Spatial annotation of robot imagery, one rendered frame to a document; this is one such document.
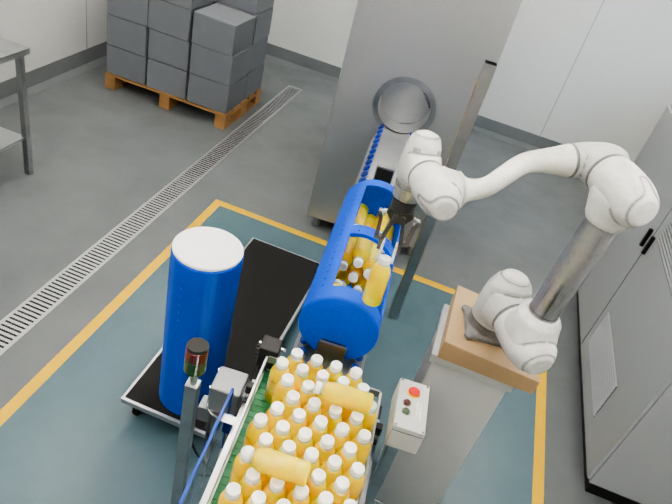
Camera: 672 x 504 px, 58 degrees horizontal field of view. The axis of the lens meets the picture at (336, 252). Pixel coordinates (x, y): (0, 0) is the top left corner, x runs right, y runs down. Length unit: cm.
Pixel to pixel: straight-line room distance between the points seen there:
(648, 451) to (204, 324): 217
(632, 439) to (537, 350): 133
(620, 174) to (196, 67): 424
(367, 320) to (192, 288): 72
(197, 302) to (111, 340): 112
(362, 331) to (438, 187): 72
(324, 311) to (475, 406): 75
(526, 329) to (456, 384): 45
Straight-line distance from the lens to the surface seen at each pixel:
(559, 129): 708
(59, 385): 328
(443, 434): 260
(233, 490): 168
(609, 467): 346
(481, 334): 231
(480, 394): 241
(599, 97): 699
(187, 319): 250
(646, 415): 320
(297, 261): 389
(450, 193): 154
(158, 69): 572
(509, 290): 218
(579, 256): 193
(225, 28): 528
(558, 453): 369
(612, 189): 182
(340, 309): 204
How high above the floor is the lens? 252
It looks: 36 degrees down
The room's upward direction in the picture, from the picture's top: 16 degrees clockwise
